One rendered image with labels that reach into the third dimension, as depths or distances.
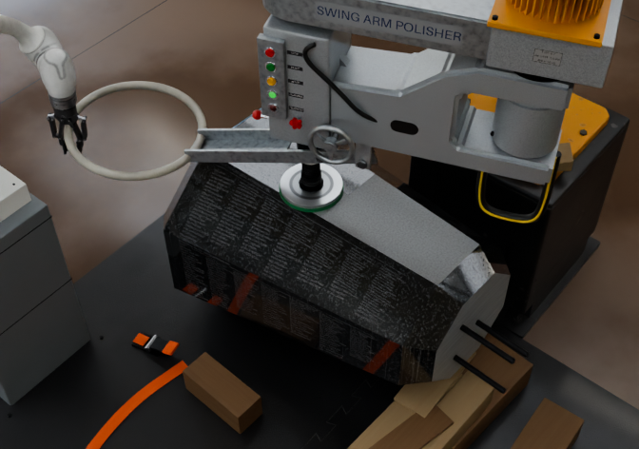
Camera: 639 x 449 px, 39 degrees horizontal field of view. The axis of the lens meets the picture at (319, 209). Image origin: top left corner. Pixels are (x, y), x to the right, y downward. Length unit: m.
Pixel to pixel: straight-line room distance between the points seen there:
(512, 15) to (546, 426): 1.64
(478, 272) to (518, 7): 0.94
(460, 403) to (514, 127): 1.13
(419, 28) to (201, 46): 2.84
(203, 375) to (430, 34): 1.66
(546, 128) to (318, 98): 0.65
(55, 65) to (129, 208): 1.35
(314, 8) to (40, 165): 2.38
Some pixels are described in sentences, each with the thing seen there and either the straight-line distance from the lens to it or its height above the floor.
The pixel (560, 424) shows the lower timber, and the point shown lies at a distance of 3.47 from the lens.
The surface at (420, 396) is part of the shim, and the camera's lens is 3.29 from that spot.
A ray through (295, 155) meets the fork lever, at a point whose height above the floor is 1.03.
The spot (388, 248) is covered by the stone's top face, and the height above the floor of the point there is 0.82.
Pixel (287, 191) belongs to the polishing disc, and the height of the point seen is 0.85.
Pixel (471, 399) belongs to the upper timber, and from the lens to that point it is 3.32.
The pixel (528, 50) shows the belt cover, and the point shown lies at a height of 1.64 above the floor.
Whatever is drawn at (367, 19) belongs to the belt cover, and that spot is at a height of 1.63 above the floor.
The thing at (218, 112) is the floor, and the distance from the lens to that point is 4.70.
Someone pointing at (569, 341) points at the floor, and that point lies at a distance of 3.84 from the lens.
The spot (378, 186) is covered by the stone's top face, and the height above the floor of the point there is 0.82.
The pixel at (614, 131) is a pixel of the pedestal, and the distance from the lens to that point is 3.62.
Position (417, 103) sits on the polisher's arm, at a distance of 2.60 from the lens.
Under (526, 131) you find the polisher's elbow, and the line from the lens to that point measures 2.59.
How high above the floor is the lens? 3.04
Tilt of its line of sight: 47 degrees down
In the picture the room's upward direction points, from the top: 1 degrees counter-clockwise
